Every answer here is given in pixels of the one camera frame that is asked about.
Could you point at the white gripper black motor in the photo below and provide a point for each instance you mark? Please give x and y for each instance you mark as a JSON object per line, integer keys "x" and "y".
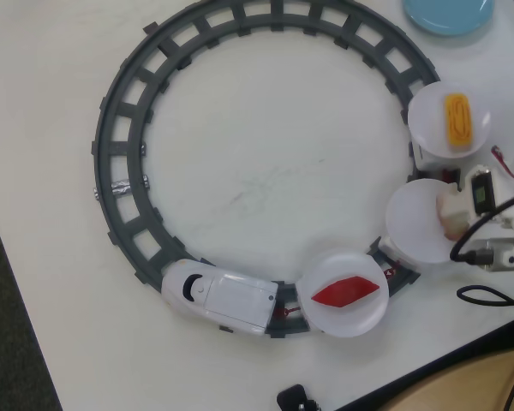
{"x": 451, "y": 200}

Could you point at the yellow egg sushi piece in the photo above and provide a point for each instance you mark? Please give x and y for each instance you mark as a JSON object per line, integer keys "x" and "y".
{"x": 458, "y": 120}

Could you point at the red tuna sushi piece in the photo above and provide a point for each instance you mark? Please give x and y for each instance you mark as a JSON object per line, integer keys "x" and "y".
{"x": 347, "y": 291}

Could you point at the light blue round dish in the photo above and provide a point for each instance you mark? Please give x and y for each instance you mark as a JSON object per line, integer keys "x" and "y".
{"x": 445, "y": 19}

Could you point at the white Shinkansen toy locomotive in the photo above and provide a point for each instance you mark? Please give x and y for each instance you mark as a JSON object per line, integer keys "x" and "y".
{"x": 235, "y": 299}

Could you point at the white round plate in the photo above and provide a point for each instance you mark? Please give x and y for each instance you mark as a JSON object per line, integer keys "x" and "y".
{"x": 325, "y": 317}
{"x": 424, "y": 115}
{"x": 411, "y": 218}

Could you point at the light wooden desk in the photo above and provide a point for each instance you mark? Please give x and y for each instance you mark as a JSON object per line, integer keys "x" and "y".
{"x": 475, "y": 385}

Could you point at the black plug adapter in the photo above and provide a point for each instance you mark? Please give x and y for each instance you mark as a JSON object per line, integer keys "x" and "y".
{"x": 293, "y": 398}

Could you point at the silver foil tape piece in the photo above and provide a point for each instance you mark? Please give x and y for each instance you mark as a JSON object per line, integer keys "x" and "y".
{"x": 121, "y": 188}

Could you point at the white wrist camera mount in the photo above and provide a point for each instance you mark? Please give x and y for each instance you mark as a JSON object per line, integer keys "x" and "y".
{"x": 507, "y": 257}

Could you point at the grey circular toy rail track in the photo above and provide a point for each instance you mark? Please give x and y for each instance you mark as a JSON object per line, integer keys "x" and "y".
{"x": 128, "y": 107}

